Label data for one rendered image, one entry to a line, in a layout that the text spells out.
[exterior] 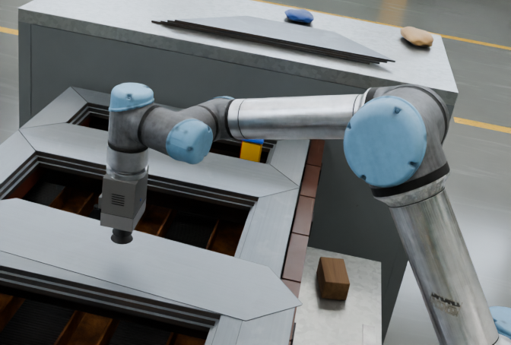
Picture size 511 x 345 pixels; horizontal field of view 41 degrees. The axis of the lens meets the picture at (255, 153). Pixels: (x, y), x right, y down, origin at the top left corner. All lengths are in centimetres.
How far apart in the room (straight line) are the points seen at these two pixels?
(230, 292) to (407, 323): 154
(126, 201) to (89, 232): 20
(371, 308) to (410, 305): 123
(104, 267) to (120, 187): 18
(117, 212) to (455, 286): 62
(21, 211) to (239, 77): 80
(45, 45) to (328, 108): 122
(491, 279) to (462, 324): 218
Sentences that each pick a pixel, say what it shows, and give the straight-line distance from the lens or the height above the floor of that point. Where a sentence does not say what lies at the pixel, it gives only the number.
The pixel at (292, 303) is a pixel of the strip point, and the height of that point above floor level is 85.
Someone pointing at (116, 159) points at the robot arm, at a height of 108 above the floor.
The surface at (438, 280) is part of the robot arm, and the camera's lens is 102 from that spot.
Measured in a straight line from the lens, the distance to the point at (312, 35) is 217.
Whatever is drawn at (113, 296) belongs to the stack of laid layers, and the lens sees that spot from 132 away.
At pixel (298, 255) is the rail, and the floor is 83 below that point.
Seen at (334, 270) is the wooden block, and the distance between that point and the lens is 166.
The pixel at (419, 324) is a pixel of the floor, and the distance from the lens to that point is 280.
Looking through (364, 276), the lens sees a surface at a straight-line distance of 176.
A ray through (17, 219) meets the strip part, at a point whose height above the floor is 85.
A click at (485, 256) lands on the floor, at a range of 337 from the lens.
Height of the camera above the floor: 167
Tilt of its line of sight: 26 degrees down
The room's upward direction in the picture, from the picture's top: 9 degrees clockwise
